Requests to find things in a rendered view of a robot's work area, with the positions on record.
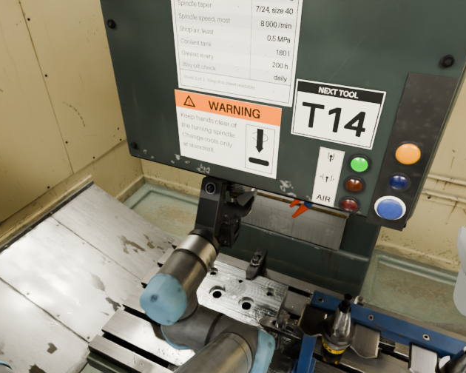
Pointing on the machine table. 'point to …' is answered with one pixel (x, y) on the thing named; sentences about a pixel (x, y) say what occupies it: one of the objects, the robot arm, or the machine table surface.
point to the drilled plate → (245, 288)
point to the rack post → (305, 362)
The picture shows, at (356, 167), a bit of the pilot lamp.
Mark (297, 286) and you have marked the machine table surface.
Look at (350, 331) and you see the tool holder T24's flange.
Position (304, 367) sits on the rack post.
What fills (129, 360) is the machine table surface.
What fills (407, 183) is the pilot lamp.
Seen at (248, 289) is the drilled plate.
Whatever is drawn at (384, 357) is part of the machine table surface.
